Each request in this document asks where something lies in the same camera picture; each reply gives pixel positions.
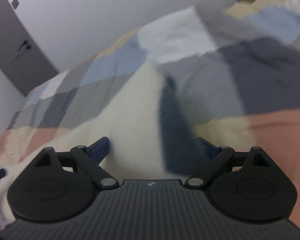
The patchwork bed quilt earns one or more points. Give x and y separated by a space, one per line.
248 60

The black door handle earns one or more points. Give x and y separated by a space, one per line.
24 45

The cream sweater with blue stripes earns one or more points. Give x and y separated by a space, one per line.
147 117

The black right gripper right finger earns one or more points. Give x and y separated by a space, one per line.
246 186

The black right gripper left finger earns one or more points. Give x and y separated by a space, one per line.
56 186

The grey wall switch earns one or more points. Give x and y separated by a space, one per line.
15 4

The grey door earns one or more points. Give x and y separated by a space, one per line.
26 69

